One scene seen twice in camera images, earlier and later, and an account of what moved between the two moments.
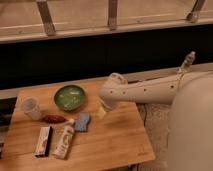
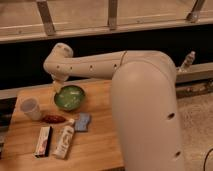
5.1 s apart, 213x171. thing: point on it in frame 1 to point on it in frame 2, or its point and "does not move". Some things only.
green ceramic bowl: x=70 y=97 does not move
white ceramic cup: x=31 y=107 does not move
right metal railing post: x=193 y=16 does not move
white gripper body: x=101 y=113 to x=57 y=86
